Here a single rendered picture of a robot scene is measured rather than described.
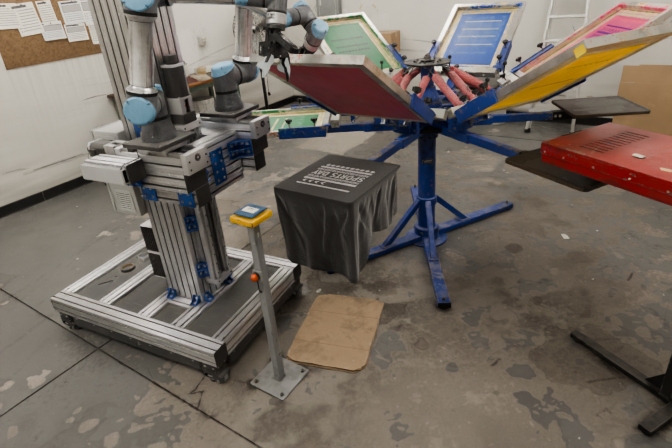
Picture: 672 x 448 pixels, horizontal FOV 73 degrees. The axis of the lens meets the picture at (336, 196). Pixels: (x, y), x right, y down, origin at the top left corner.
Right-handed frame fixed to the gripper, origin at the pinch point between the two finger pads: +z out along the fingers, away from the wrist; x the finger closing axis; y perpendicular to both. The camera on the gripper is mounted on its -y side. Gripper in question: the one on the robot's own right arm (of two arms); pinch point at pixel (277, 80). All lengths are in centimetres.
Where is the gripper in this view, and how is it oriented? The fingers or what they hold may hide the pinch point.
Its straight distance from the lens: 183.3
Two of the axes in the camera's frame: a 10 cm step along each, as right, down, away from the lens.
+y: -8.4, -1.7, 5.2
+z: -0.8, 9.8, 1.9
